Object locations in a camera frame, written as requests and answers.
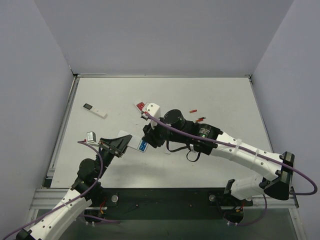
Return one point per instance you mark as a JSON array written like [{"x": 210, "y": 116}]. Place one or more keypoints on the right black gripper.
[{"x": 152, "y": 136}]

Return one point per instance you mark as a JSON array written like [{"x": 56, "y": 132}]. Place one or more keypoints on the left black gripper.
[{"x": 110, "y": 147}]

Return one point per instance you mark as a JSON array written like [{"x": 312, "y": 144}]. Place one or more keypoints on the white grey-faced remote control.
[{"x": 135, "y": 142}]

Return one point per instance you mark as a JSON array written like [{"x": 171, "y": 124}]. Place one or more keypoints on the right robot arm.
[{"x": 272, "y": 171}]

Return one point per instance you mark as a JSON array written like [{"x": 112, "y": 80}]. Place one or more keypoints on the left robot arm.
[{"x": 85, "y": 191}]

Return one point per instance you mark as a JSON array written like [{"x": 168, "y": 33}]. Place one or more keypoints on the red remote control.
[{"x": 140, "y": 106}]

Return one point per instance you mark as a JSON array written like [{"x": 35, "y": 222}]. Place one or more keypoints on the slim white remote control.
[{"x": 100, "y": 113}]

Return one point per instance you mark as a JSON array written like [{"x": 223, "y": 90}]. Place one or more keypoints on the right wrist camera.
[{"x": 153, "y": 110}]

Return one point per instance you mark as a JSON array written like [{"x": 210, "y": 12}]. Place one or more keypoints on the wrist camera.
[
  {"x": 153, "y": 110},
  {"x": 91, "y": 139}
]

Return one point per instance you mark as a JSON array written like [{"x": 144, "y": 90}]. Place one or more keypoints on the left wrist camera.
[{"x": 91, "y": 139}]

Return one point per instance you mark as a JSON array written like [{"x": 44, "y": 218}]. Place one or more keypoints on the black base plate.
[{"x": 119, "y": 204}]

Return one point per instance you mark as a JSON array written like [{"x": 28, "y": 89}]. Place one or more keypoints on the aluminium front rail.
[{"x": 47, "y": 198}]

